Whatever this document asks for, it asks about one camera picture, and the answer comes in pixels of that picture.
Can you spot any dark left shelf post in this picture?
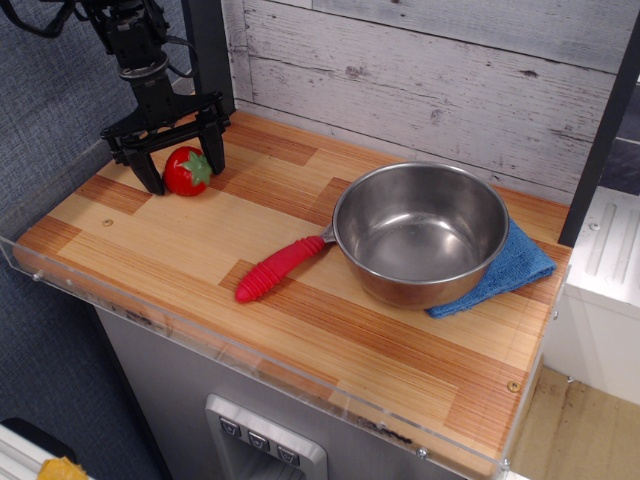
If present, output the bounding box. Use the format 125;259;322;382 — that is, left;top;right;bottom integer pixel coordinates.
181;0;235;116

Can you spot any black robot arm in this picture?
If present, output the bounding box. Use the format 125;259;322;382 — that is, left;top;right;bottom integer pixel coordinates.
81;1;230;195

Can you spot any silver dispenser button panel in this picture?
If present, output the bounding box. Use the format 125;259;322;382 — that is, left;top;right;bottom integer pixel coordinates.
205;394;329;479

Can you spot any dark shelf post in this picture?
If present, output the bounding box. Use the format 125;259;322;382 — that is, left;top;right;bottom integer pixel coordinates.
181;0;235;116
558;16;639;247

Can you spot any stainless pot with red handle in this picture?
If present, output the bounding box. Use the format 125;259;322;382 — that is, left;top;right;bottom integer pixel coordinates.
235;162;510;309

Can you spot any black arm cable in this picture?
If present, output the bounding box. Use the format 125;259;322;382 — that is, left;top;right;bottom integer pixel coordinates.
0;0;201;81

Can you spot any white ribbed appliance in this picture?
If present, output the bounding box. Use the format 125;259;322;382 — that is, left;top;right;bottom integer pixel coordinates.
542;187;639;404

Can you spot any dark right shelf post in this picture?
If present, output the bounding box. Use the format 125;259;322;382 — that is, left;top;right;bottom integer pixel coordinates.
558;16;639;247

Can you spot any grey toy fridge cabinet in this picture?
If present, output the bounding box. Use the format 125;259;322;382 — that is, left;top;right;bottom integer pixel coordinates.
97;309;457;479

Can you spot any blue folded cloth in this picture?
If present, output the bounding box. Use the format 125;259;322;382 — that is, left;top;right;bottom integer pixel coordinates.
425;219;556;319

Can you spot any clear acrylic table guard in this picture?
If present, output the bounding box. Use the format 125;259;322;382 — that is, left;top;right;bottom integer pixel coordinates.
0;69;572;480

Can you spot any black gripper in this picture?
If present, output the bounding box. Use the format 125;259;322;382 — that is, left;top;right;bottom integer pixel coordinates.
101;78;230;195

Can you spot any red plastic toy strawberry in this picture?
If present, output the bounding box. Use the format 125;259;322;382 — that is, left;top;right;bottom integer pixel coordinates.
163;146;213;196

